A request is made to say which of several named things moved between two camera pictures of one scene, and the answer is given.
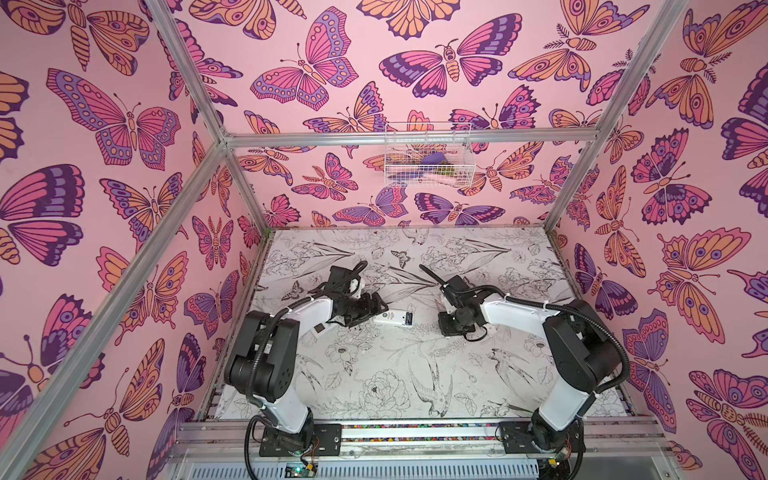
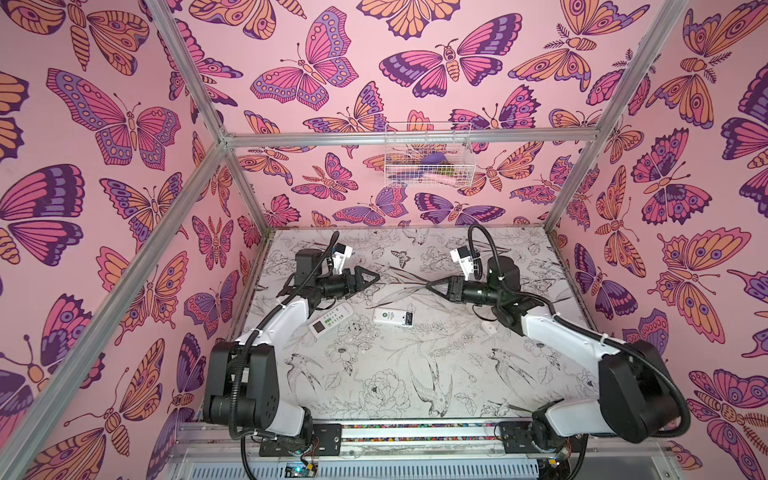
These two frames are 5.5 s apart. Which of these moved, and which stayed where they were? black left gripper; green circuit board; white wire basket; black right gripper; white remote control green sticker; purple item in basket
Moved: black right gripper; black left gripper
Stayed: green circuit board; purple item in basket; white wire basket; white remote control green sticker
